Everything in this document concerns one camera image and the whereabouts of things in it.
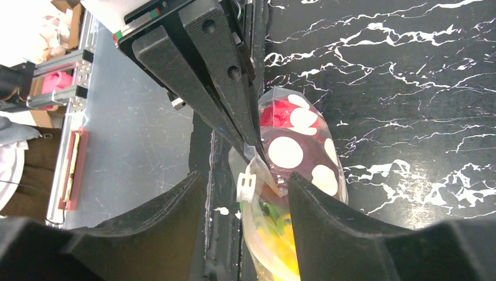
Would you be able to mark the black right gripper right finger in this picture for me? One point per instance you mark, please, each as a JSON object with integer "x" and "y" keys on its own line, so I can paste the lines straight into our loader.
{"x": 336, "y": 242}

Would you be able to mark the clear zip top bag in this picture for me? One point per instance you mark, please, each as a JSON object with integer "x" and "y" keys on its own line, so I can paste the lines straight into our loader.
{"x": 251, "y": 172}

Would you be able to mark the yellow fake banana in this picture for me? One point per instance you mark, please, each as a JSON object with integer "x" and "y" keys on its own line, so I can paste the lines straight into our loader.
{"x": 277, "y": 252}

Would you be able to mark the green fake pepper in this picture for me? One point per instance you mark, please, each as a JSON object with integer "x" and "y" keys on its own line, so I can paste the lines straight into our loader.
{"x": 278, "y": 219}

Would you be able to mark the aluminium frame rail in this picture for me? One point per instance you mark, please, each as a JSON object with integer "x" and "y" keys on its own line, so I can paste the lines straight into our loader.
{"x": 74, "y": 137}

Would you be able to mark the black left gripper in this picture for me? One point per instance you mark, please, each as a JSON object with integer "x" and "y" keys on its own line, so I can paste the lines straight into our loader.
{"x": 213, "y": 72}

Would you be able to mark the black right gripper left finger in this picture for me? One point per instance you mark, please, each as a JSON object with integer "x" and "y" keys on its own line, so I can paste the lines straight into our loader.
{"x": 154, "y": 241}

